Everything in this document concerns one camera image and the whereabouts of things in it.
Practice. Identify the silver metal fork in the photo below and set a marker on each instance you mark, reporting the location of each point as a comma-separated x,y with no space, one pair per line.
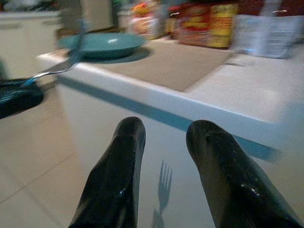
59,61

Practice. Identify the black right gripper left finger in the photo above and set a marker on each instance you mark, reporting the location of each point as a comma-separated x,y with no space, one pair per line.
114,180

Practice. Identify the white table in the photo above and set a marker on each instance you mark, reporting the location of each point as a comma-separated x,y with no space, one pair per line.
180,114

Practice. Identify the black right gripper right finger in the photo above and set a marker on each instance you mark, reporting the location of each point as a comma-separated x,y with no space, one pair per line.
232,180

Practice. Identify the beige placemat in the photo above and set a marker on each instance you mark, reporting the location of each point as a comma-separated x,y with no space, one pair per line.
166,66

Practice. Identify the red and yellow box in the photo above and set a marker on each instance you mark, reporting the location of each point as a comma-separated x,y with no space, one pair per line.
205,25

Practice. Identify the colourful snack bag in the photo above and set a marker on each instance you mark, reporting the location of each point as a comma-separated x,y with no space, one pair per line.
145,20

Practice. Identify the teal plate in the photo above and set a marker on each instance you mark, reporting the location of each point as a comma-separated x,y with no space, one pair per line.
104,45

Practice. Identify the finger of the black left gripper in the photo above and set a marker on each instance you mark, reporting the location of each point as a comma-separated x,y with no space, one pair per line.
17,97

